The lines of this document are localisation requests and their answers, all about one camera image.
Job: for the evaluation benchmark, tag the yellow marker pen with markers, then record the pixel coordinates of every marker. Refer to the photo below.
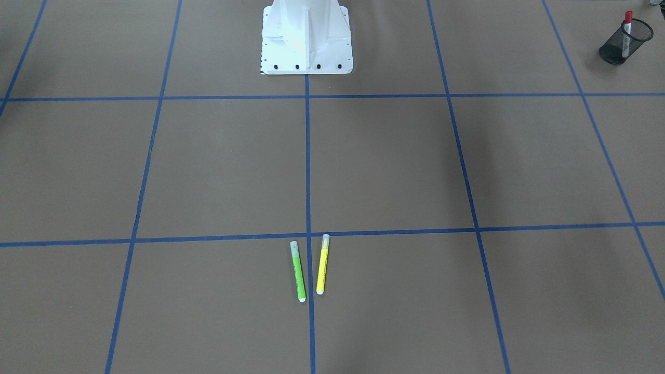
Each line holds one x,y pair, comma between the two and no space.
323,259

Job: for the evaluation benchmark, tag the green marker pen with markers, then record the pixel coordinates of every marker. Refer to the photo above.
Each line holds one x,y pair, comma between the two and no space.
297,271

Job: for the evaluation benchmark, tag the white pedestal column base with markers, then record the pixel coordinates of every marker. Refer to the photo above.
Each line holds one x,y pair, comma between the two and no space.
306,37

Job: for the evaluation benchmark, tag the red marker pen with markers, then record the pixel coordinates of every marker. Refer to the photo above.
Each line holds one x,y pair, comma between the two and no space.
626,29

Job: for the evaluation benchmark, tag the far black mesh cup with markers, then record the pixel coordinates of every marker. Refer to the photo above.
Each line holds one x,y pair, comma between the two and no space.
610,51

